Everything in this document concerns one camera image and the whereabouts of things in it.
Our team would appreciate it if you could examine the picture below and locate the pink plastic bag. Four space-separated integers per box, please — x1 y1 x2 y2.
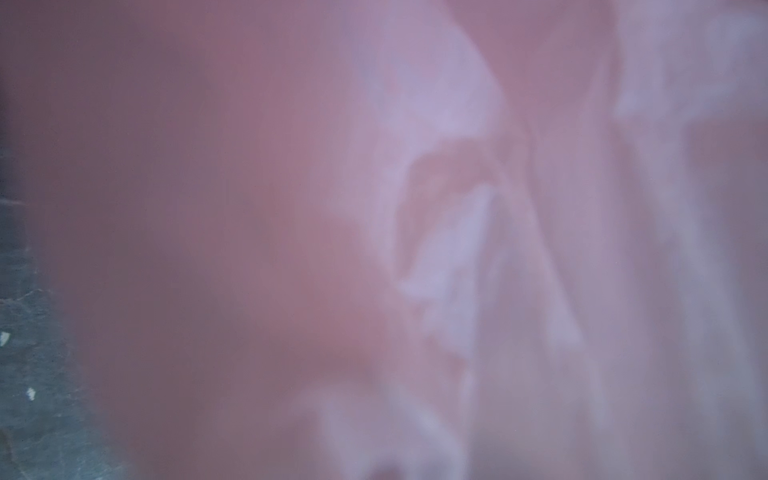
1 1 767 479

